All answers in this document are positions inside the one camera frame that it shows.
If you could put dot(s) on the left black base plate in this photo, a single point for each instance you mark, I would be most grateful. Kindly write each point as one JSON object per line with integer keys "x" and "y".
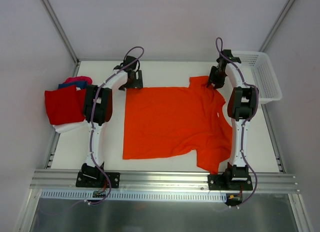
{"x": 97, "y": 180}

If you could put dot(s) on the white plastic basket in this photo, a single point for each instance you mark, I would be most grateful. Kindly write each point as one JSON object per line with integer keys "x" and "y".
{"x": 262, "y": 75}

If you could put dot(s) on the orange t shirt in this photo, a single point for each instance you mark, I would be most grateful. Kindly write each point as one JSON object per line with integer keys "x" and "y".
{"x": 163, "y": 122}

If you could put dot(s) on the blue folded t shirt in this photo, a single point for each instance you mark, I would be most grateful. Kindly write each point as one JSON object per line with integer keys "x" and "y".
{"x": 75, "y": 85}

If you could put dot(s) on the red folded t shirt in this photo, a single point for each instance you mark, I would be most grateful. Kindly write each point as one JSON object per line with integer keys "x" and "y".
{"x": 65, "y": 105}

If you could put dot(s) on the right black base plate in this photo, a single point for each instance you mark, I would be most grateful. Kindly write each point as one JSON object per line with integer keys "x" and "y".
{"x": 220, "y": 182}

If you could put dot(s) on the white folded t shirt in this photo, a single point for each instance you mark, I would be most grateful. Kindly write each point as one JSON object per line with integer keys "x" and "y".
{"x": 68, "y": 127}

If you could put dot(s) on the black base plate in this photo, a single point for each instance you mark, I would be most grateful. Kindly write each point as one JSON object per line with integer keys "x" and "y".
{"x": 220, "y": 182}
{"x": 97, "y": 180}

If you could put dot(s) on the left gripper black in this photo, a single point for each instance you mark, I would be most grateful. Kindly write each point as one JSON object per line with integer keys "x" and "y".
{"x": 136, "y": 82}

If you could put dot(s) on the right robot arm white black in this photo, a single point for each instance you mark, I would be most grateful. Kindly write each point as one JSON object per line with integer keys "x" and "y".
{"x": 242, "y": 107}

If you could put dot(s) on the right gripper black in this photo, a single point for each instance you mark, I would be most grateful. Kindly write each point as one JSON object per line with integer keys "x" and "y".
{"x": 216, "y": 78}

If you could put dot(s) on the aluminium mounting rail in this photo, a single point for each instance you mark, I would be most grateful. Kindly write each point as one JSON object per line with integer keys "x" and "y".
{"x": 165, "y": 181}

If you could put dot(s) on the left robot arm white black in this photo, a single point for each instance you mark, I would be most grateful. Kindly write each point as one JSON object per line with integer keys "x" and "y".
{"x": 98, "y": 110}

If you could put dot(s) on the pink folded t shirt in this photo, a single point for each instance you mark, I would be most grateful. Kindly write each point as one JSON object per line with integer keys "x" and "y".
{"x": 79, "y": 78}

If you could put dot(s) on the white slotted cable duct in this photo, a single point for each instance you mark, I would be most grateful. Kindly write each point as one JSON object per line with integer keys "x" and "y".
{"x": 135, "y": 195}

